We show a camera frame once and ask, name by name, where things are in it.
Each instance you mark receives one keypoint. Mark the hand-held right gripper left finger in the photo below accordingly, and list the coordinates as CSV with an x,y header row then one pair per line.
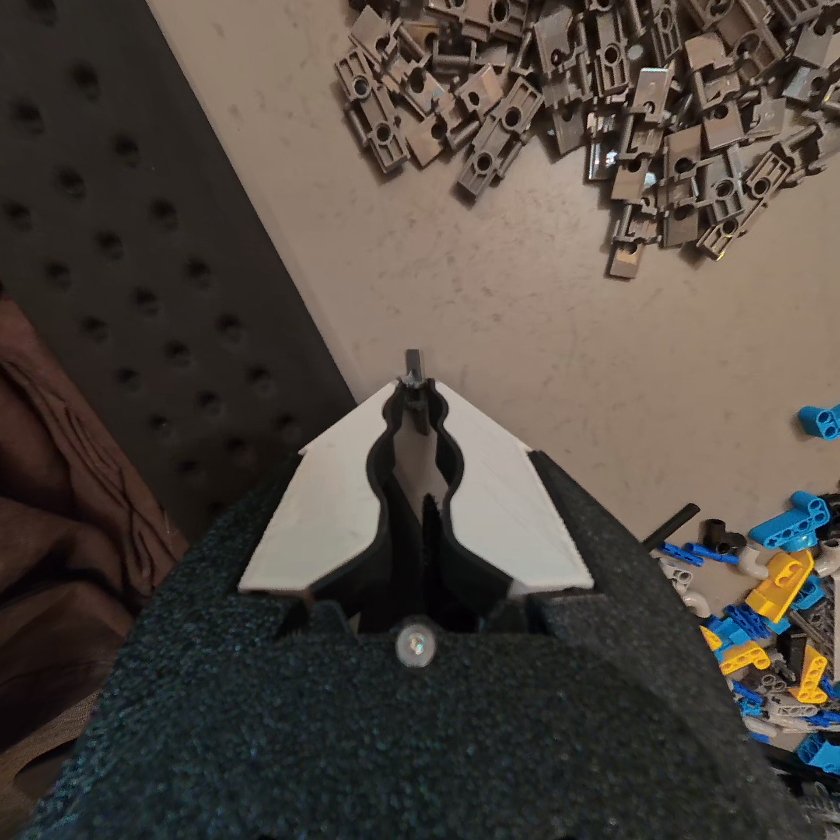
x,y
315,518

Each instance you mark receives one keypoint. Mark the grey desk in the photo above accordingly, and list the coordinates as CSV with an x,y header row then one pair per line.
x,y
492,295

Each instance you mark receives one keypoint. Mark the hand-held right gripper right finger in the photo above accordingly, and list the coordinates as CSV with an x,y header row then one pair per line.
x,y
518,518

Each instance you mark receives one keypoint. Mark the single grey track piece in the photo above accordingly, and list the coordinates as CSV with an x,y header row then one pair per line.
x,y
416,387

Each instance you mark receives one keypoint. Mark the heap of mixed coloured bricks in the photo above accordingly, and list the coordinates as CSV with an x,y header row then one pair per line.
x,y
781,590

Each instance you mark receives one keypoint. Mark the pile of grey track links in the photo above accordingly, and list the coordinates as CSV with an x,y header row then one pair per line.
x,y
623,98

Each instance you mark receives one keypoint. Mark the black perforated foam pad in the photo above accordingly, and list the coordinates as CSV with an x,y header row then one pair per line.
x,y
131,229

